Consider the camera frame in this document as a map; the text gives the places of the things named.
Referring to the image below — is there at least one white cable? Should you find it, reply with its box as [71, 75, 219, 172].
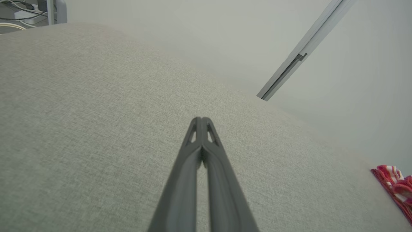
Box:
[0, 22, 29, 32]

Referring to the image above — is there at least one grey metal partition post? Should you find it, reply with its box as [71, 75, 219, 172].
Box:
[256, 0, 358, 102]

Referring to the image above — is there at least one black cable bundle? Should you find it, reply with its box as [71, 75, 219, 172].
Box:
[0, 0, 47, 22]

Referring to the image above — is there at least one grey metal desk leg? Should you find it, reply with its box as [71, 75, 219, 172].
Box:
[46, 0, 68, 25]

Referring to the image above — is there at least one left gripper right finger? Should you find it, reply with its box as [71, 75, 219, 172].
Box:
[202, 117, 260, 232]

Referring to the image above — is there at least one red shorts wide white stripe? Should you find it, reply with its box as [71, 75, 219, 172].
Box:
[393, 176, 412, 206]

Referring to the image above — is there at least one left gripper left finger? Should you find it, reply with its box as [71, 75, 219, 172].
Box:
[147, 117, 203, 232]

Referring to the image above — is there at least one grey fabric sofa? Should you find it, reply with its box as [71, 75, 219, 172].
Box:
[0, 23, 412, 232]

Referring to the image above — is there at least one red basketball jersey white trim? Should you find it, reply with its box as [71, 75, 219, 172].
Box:
[370, 165, 412, 226]

